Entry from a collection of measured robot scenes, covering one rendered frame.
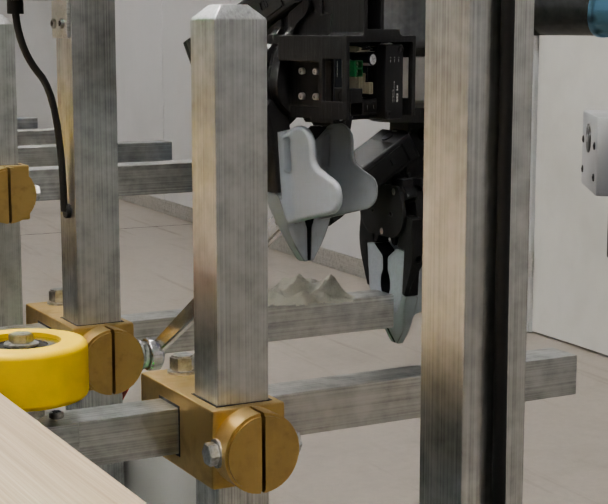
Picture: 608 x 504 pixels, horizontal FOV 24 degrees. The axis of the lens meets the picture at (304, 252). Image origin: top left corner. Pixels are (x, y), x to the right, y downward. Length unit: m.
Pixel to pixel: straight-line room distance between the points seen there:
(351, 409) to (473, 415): 0.33
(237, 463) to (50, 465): 0.23
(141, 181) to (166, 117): 7.05
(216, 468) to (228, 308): 0.10
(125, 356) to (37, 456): 0.43
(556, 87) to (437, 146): 4.46
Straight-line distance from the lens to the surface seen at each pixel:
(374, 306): 1.28
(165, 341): 1.11
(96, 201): 1.11
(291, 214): 0.96
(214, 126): 0.87
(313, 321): 1.25
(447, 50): 0.65
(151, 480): 1.12
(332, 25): 0.93
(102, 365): 1.10
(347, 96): 0.90
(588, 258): 5.00
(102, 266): 1.12
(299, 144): 0.95
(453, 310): 0.65
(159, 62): 8.56
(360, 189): 0.97
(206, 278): 0.89
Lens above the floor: 1.10
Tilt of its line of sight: 9 degrees down
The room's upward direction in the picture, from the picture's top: straight up
